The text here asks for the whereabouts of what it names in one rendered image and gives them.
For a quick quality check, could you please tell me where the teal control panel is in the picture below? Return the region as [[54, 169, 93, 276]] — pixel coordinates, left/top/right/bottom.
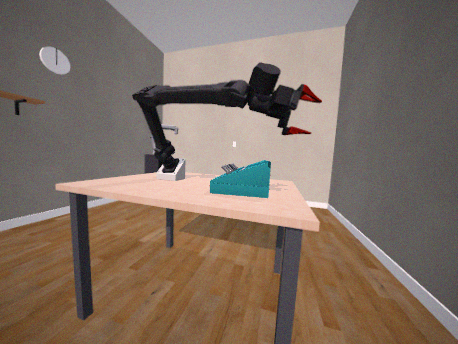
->
[[210, 160, 271, 198]]

